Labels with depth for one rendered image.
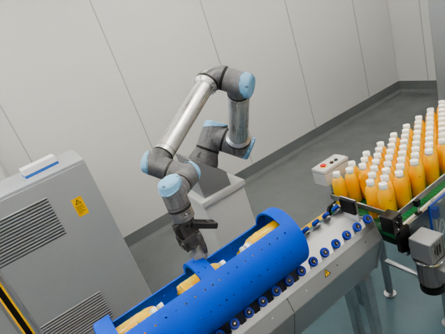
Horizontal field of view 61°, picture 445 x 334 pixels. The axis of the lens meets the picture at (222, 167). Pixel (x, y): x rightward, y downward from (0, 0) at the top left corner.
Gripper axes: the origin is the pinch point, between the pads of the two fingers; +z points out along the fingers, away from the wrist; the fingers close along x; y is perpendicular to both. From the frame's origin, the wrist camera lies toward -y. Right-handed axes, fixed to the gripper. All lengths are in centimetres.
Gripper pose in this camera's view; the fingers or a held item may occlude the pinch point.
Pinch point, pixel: (206, 256)
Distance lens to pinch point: 156.8
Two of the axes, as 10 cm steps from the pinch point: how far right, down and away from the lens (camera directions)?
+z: 3.1, 8.7, 3.7
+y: -8.0, 4.6, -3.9
